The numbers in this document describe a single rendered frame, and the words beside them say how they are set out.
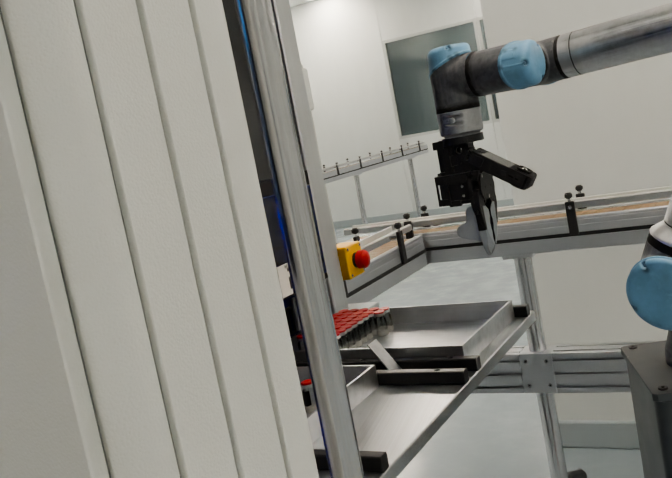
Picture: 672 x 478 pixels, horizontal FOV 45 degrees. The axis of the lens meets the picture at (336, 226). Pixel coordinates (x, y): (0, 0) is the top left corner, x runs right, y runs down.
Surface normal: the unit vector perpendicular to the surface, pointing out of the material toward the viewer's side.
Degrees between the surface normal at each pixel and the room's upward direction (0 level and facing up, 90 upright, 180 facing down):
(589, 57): 112
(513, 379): 90
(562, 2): 90
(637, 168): 90
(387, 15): 90
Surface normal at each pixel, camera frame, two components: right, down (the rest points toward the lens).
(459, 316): -0.48, 0.19
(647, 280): -0.63, 0.33
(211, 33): 0.86, -0.11
